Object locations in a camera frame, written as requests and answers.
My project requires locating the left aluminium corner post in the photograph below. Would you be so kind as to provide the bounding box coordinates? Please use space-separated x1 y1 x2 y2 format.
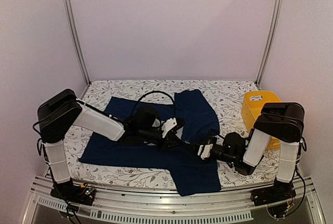
63 0 91 86

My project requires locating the navy blue printed t-shirt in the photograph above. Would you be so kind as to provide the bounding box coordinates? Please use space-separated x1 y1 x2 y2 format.
79 89 221 196

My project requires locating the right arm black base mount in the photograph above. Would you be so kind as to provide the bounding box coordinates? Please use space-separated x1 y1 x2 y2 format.
250 179 296 206

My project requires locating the yellow plastic basket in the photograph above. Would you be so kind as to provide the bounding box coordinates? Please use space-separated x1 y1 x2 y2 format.
241 90 281 136

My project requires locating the floral patterned table mat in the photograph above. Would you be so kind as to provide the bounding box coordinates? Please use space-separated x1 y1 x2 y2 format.
64 80 279 190

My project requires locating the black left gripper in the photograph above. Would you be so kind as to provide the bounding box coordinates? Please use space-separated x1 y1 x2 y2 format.
139 127 184 154

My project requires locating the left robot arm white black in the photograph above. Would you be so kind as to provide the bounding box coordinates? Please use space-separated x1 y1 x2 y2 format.
33 89 185 200

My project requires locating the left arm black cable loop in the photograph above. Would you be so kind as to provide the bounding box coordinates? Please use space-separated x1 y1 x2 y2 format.
132 91 176 121

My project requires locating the right aluminium corner post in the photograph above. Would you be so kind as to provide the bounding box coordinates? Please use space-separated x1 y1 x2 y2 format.
255 0 283 88

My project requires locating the aluminium front rail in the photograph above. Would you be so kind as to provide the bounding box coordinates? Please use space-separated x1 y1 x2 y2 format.
22 176 326 223

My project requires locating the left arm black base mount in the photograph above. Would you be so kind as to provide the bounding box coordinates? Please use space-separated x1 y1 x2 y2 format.
50 179 96 206

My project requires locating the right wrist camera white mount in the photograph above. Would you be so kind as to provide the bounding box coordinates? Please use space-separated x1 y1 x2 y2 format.
197 136 217 160

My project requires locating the aluminium corner post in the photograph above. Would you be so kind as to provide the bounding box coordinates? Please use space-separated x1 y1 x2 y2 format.
63 0 91 86
255 0 283 88

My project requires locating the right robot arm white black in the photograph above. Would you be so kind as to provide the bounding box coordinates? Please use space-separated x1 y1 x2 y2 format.
188 102 305 201

